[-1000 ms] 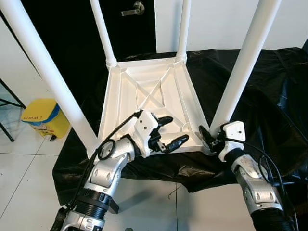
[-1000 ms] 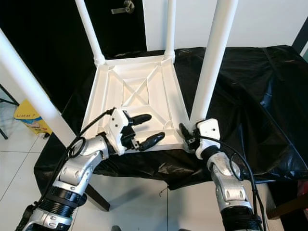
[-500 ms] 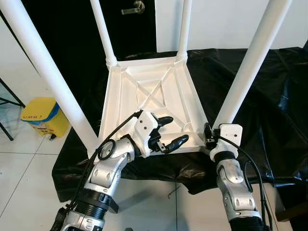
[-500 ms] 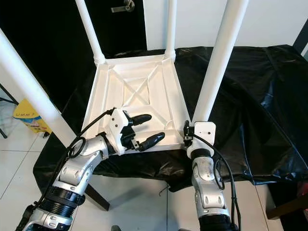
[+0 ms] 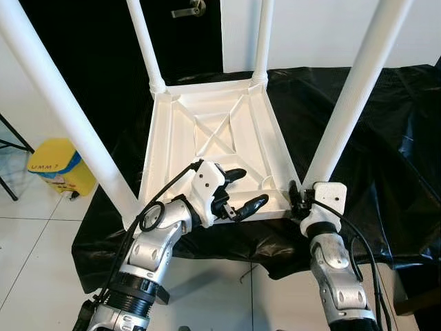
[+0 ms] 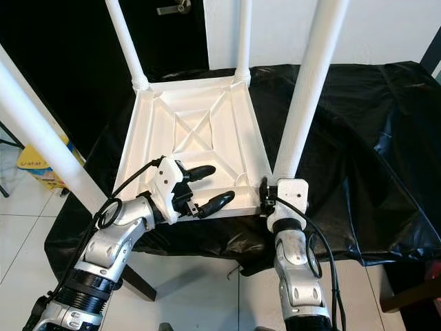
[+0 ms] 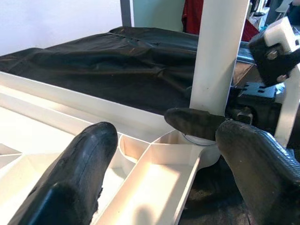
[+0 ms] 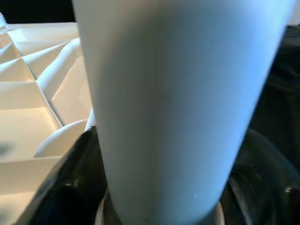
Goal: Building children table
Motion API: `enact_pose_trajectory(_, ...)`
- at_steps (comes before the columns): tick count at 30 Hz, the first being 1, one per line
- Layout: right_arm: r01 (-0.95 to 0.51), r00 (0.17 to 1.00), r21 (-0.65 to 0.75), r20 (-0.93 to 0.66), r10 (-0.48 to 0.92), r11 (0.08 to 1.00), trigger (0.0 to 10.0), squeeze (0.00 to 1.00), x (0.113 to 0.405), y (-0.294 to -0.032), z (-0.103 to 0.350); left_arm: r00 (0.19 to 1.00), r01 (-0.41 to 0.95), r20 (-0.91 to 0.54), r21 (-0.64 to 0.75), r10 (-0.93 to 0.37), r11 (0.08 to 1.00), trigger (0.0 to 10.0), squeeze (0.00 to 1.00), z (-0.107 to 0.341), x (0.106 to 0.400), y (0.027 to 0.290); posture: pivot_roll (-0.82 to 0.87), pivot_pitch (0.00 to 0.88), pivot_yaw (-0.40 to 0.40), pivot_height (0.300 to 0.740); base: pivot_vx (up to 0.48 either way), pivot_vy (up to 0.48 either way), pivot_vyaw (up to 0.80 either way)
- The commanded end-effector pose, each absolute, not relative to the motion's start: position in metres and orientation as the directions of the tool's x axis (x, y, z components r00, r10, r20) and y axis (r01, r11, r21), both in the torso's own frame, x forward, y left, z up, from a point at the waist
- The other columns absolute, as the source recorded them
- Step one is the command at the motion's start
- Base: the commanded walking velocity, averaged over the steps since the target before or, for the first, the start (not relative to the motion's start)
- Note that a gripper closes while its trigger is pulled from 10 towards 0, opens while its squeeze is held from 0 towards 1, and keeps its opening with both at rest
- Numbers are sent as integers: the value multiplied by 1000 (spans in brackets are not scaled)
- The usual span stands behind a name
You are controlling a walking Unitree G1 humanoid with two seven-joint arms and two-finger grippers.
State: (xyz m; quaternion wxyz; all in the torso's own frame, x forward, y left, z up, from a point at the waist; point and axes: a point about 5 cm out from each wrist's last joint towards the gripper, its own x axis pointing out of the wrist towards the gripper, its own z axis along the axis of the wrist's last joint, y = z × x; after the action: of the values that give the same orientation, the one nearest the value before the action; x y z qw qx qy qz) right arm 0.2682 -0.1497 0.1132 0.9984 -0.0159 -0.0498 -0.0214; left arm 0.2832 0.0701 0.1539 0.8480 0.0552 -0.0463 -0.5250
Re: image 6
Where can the white plastic children table top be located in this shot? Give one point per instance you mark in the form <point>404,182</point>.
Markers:
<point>179,96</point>

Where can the black door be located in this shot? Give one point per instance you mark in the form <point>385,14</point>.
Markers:
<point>83,55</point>

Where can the yellow box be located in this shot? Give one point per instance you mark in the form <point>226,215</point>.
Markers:
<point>41,169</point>

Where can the black folding metal stand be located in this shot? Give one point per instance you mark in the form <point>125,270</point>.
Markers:
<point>8,146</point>

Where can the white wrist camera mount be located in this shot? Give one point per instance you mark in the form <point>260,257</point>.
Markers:
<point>291,193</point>
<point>165,178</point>

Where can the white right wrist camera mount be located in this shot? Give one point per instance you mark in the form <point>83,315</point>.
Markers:
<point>291,193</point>

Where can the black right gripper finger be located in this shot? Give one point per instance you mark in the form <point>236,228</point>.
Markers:
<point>264,186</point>

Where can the black plastic sheet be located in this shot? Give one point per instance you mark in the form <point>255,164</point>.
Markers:
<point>358,138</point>

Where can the dark wooden table leg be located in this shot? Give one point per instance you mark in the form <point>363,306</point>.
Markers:
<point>410,293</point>
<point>141,284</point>

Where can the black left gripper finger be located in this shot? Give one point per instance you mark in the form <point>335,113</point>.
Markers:
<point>200,172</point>
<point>216,204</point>

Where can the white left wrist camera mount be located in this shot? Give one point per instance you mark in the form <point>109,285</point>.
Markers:
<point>165,178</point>

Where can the black rubber floor mat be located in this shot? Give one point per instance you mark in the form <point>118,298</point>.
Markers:
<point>417,321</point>

